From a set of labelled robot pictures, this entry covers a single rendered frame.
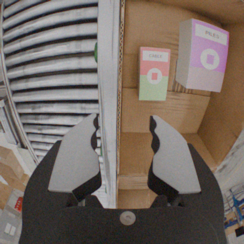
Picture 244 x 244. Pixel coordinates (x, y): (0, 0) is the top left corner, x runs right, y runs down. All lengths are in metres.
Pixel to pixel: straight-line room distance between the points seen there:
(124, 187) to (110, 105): 0.47
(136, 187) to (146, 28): 0.68
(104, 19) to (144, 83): 0.19
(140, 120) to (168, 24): 0.28
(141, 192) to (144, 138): 0.39
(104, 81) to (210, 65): 0.27
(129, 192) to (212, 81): 0.62
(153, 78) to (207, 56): 0.14
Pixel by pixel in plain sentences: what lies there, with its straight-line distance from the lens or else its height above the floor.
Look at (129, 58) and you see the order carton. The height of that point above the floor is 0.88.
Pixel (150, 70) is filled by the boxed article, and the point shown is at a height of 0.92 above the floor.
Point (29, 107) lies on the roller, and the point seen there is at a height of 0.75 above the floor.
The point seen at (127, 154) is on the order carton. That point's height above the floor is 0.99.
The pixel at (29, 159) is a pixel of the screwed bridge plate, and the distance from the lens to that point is 1.02.
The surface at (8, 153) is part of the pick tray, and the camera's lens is 1.07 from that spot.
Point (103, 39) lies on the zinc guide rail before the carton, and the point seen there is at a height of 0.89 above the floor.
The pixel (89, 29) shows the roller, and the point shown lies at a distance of 0.48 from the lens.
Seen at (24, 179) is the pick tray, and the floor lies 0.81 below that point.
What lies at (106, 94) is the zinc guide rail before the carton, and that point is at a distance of 0.35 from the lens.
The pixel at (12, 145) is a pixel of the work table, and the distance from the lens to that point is 1.04.
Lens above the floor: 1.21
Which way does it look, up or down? 57 degrees down
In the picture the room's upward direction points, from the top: 179 degrees counter-clockwise
